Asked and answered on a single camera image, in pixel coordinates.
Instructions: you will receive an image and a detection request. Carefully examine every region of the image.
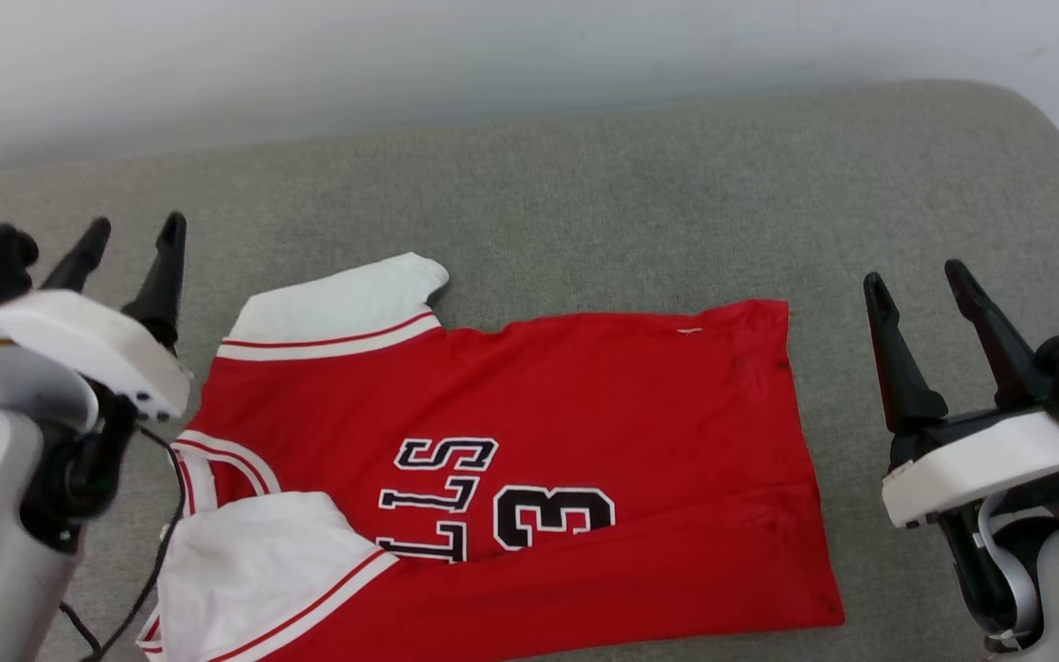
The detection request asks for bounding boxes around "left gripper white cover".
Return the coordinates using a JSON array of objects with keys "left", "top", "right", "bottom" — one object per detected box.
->
[{"left": 0, "top": 211, "right": 192, "bottom": 422}]

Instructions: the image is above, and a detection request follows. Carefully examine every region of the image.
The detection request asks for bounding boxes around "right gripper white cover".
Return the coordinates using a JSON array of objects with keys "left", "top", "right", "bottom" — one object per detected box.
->
[{"left": 863, "top": 259, "right": 1059, "bottom": 530}]

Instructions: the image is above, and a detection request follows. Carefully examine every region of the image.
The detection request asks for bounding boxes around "red white basketball jersey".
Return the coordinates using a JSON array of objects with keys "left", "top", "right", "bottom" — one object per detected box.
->
[{"left": 136, "top": 253, "right": 845, "bottom": 662}]

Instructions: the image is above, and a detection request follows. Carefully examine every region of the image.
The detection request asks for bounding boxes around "grey fabric sofa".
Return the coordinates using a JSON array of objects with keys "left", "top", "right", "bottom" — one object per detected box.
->
[{"left": 0, "top": 78, "right": 1059, "bottom": 662}]

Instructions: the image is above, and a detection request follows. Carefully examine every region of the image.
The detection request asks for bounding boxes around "thin black looped cable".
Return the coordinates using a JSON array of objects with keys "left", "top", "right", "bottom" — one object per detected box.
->
[{"left": 61, "top": 426, "right": 187, "bottom": 662}]

